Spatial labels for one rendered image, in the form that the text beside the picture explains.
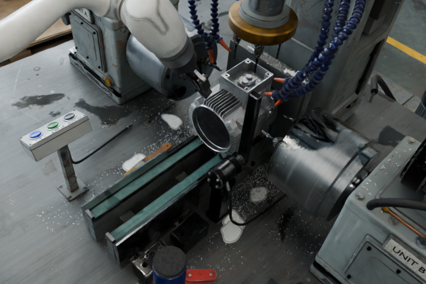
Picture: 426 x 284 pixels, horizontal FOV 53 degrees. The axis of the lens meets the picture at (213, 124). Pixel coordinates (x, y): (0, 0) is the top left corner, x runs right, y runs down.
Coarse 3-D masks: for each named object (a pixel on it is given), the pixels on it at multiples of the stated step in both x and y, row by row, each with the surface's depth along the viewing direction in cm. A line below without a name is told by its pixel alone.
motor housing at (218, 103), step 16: (224, 96) 122; (192, 112) 127; (208, 112) 133; (224, 112) 119; (240, 112) 122; (208, 128) 134; (224, 128) 136; (256, 128) 126; (208, 144) 131; (224, 144) 131
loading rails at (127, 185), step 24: (192, 144) 134; (264, 144) 145; (144, 168) 125; (168, 168) 127; (192, 168) 139; (120, 192) 120; (144, 192) 125; (168, 192) 121; (192, 192) 122; (96, 216) 114; (120, 216) 123; (144, 216) 115; (168, 216) 119; (96, 240) 121; (120, 240) 108; (144, 240) 117; (120, 264) 114
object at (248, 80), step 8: (240, 64) 127; (248, 64) 127; (232, 72) 126; (240, 72) 128; (248, 72) 129; (256, 72) 129; (264, 72) 126; (224, 80) 122; (232, 80) 126; (240, 80) 124; (248, 80) 124; (256, 80) 127; (264, 80) 122; (272, 80) 126; (224, 88) 124; (232, 88) 122; (240, 88) 119; (248, 88) 119; (256, 88) 121; (264, 88) 125; (240, 96) 121
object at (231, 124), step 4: (200, 96) 124; (268, 96) 127; (196, 100) 123; (200, 100) 123; (204, 100) 124; (268, 100) 128; (196, 104) 124; (200, 104) 123; (228, 120) 119; (232, 120) 118; (228, 124) 117; (232, 124) 118; (192, 128) 133; (228, 128) 118; (232, 128) 117; (196, 132) 132; (224, 152) 126; (228, 152) 126; (224, 156) 127
